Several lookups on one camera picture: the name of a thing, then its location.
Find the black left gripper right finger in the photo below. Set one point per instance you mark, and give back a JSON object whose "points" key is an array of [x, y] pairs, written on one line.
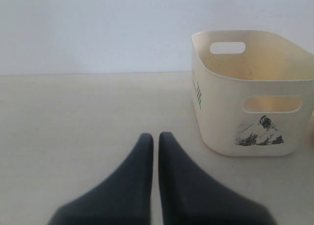
{"points": [[189, 196]]}

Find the cream plastic storage bin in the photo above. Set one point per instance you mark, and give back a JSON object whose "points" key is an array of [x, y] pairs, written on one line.
{"points": [[253, 91]]}

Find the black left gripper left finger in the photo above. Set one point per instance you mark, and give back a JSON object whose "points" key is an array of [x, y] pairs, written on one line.
{"points": [[124, 198]]}

